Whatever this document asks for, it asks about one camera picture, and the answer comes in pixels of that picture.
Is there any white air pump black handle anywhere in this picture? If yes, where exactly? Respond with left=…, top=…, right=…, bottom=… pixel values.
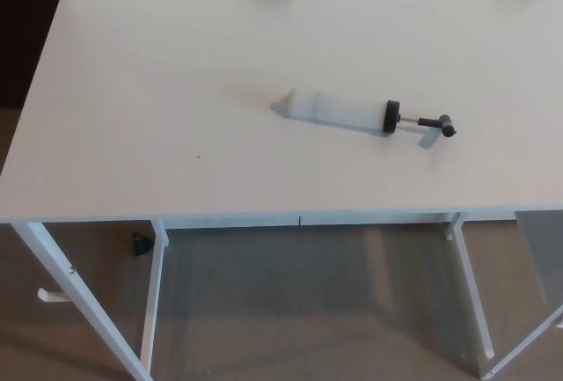
left=270, top=88, right=457, bottom=139

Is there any white hook on desk leg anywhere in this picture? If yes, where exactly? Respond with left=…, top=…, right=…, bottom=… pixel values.
left=37, top=287, right=69, bottom=303

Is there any small black floor object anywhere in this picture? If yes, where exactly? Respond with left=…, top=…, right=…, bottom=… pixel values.
left=130, top=231, right=155, bottom=257

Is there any dark brown wooden panel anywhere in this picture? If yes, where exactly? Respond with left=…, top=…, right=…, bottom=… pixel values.
left=0, top=0, right=67, bottom=109

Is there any white metal desk leg frame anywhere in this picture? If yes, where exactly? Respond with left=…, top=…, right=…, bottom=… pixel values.
left=12, top=217, right=171, bottom=377
left=443, top=211, right=563, bottom=376

